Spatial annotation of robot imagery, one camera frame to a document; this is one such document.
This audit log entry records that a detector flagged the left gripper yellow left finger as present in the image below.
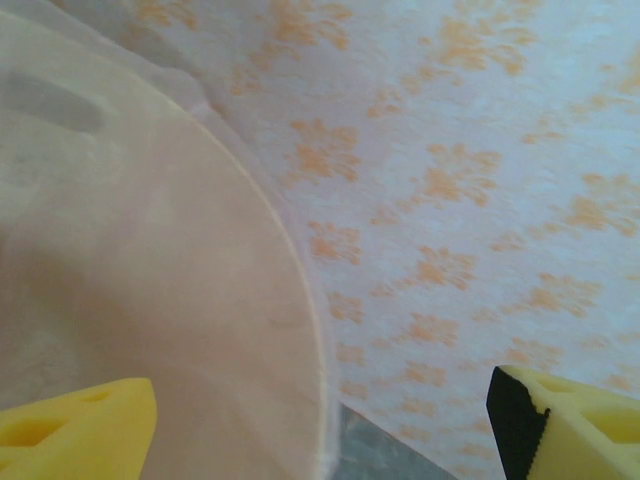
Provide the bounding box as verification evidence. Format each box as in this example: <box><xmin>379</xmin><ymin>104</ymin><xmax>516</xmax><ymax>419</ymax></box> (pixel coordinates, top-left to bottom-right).
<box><xmin>0</xmin><ymin>377</ymin><xmax>159</xmax><ymax>480</ymax></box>

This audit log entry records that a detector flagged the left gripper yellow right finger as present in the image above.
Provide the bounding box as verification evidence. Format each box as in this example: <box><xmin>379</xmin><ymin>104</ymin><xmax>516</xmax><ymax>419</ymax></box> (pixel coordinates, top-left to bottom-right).
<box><xmin>486</xmin><ymin>364</ymin><xmax>640</xmax><ymax>480</ymax></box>

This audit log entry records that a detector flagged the white plastic bin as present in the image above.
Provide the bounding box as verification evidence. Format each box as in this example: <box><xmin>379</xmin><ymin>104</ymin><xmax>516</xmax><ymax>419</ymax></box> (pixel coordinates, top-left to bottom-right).
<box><xmin>0</xmin><ymin>9</ymin><xmax>346</xmax><ymax>480</ymax></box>

